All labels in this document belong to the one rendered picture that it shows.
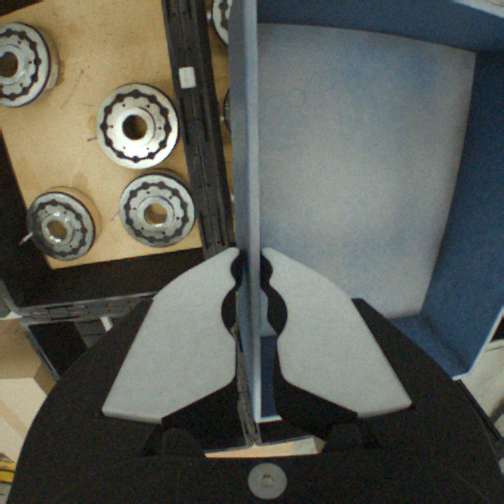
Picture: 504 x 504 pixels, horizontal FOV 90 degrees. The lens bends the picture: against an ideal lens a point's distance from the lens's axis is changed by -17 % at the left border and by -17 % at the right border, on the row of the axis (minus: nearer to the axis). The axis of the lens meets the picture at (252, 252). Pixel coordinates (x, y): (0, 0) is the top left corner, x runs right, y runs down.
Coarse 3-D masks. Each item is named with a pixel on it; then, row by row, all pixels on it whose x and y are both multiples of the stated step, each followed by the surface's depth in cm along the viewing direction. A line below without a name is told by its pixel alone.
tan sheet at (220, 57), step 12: (204, 0) 30; (216, 48) 32; (216, 60) 33; (228, 60) 33; (216, 72) 34; (228, 72) 34; (216, 84) 34; (228, 84) 35; (216, 96) 35; (228, 132) 37; (228, 144) 38; (228, 156) 39; (228, 168) 40; (228, 180) 40
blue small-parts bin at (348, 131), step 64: (256, 0) 7; (320, 0) 9; (384, 0) 8; (448, 0) 7; (256, 64) 8; (320, 64) 14; (384, 64) 14; (448, 64) 14; (256, 128) 9; (320, 128) 15; (384, 128) 15; (448, 128) 16; (256, 192) 10; (320, 192) 17; (384, 192) 17; (448, 192) 18; (256, 256) 11; (320, 256) 19; (384, 256) 20; (448, 256) 19; (256, 320) 12; (448, 320) 19; (256, 384) 14
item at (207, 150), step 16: (192, 0) 22; (192, 16) 23; (192, 32) 24; (192, 48) 24; (192, 64) 25; (192, 96) 26; (208, 112) 27; (208, 128) 28; (208, 144) 28; (208, 160) 29; (208, 176) 30; (208, 192) 31; (224, 224) 33; (224, 240) 33
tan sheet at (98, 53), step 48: (48, 0) 27; (96, 0) 28; (144, 0) 29; (96, 48) 31; (144, 48) 31; (48, 96) 32; (96, 96) 33; (48, 144) 35; (96, 144) 36; (96, 192) 39; (192, 240) 44
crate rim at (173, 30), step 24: (168, 0) 23; (168, 24) 23; (168, 48) 24; (192, 120) 27; (192, 144) 28; (192, 168) 29; (192, 192) 31; (0, 288) 33; (24, 312) 35; (48, 312) 35
